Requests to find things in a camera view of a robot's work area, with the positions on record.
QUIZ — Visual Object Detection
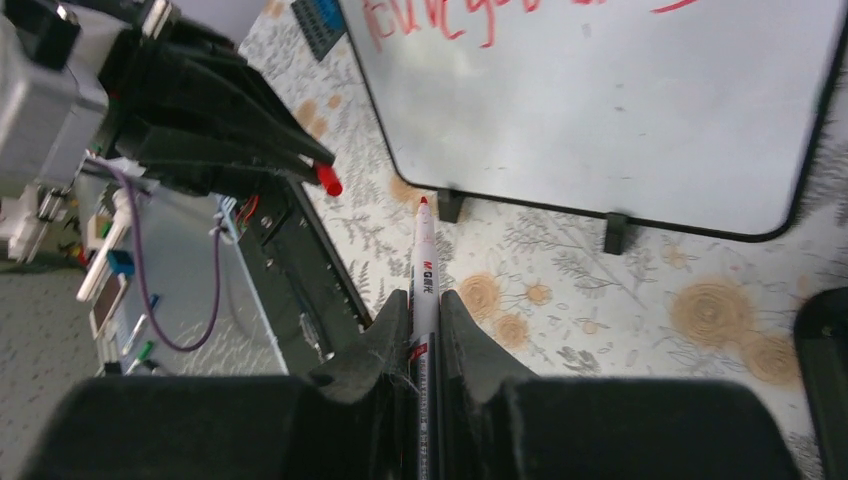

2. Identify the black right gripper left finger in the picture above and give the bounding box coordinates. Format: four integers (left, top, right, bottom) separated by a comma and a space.
22, 290, 411, 479

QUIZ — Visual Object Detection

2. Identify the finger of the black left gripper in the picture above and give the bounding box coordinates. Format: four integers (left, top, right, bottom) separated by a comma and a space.
115, 117, 322, 196
135, 19, 336, 166

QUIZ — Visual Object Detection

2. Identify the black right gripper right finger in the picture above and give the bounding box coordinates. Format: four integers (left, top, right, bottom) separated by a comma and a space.
440, 291, 801, 479

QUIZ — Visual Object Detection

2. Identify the white marker pen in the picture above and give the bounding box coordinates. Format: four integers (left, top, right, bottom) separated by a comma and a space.
409, 196, 440, 479

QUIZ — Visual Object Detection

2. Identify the red marker cap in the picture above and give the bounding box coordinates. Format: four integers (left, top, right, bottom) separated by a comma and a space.
313, 162, 343, 197

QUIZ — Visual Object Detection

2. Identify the small white whiteboard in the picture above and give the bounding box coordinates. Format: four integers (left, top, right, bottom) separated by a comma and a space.
340, 1, 847, 243

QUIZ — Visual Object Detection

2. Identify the grey lego baseplate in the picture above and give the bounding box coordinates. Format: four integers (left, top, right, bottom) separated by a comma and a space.
291, 0, 346, 62

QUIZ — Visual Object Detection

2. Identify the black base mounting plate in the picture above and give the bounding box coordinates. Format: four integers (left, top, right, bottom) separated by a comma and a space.
239, 178, 373, 375

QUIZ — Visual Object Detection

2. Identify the floral patterned table mat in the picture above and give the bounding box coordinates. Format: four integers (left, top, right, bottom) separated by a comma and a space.
241, 1, 847, 479

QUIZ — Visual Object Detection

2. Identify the blue lego brick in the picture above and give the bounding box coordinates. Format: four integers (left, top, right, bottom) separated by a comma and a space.
314, 0, 345, 31

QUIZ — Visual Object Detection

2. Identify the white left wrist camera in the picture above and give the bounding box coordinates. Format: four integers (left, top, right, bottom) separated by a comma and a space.
1, 1, 125, 196

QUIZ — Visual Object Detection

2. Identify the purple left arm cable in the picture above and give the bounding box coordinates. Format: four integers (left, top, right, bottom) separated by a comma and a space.
89, 155, 223, 354

